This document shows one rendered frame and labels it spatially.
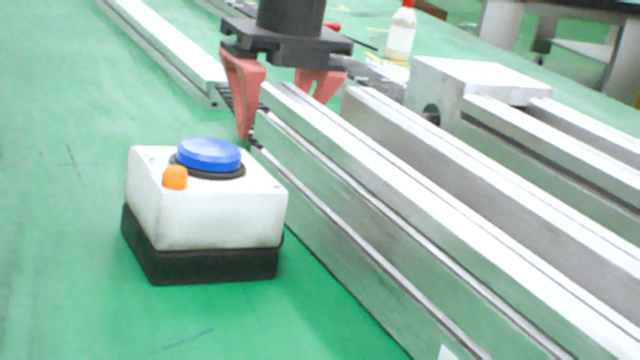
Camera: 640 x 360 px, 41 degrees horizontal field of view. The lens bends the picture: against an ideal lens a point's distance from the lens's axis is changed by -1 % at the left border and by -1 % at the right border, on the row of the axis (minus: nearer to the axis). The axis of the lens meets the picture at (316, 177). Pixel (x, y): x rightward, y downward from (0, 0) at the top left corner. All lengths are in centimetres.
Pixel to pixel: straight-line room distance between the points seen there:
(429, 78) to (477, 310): 40
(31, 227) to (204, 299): 13
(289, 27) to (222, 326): 31
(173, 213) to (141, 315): 6
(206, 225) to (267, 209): 4
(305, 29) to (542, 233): 31
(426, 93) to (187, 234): 36
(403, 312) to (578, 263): 10
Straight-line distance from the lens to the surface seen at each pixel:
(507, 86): 79
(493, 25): 330
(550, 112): 78
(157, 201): 50
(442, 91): 79
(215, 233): 51
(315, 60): 73
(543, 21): 637
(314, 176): 58
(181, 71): 97
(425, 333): 47
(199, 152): 52
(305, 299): 53
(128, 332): 47
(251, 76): 71
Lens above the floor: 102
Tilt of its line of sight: 19 degrees down
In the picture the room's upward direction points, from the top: 11 degrees clockwise
